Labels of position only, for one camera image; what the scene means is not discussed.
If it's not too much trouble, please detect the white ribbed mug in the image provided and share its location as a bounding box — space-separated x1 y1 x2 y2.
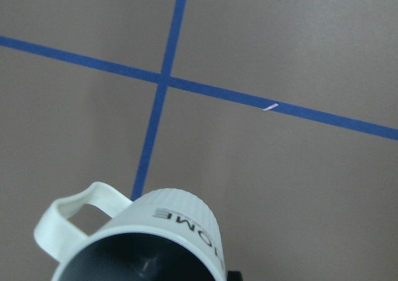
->
34 182 227 280

